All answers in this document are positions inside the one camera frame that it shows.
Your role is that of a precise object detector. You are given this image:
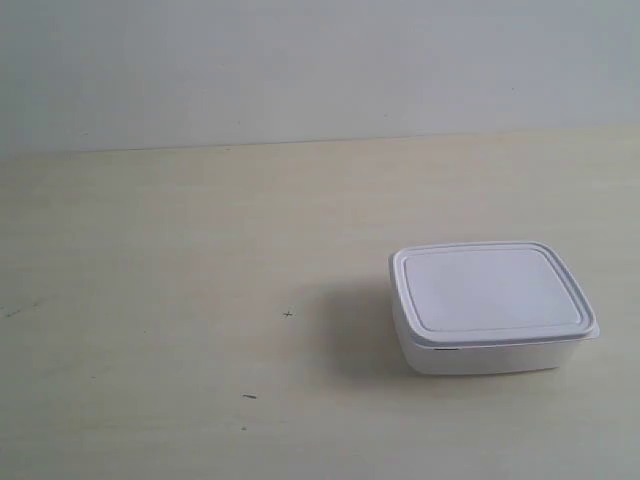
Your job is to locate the white lidded plastic container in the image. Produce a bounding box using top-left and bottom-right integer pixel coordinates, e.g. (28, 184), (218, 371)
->
(389, 241), (600, 376)

